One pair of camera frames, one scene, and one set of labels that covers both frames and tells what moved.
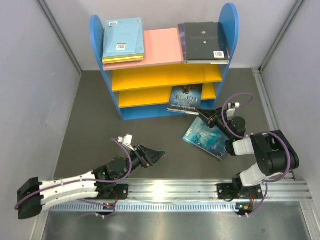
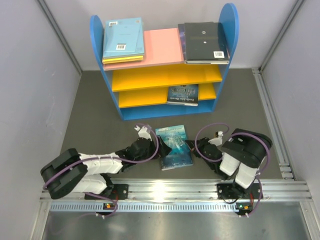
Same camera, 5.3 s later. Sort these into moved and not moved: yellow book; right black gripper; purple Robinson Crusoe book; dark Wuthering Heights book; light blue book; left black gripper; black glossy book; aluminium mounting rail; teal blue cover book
Moved: dark Wuthering Heights book; right black gripper; left black gripper; teal blue cover book
Not moved: light blue book; aluminium mounting rail; purple Robinson Crusoe book; yellow book; black glossy book
